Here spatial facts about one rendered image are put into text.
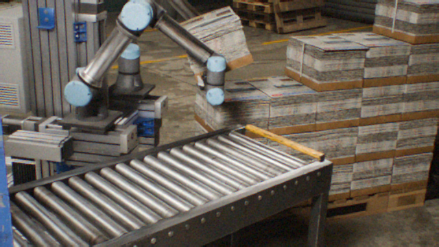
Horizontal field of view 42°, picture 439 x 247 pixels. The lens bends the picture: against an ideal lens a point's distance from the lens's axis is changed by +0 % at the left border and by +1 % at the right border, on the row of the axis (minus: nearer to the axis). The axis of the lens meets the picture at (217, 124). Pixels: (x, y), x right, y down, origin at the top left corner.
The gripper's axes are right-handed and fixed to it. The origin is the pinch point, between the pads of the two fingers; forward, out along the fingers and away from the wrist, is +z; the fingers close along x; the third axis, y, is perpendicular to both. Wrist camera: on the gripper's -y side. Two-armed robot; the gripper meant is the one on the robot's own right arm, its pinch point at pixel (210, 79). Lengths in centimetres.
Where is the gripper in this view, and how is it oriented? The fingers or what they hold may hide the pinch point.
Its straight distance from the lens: 267.0
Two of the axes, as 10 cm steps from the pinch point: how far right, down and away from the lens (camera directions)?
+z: -0.9, -3.5, 9.3
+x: -9.4, 3.3, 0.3
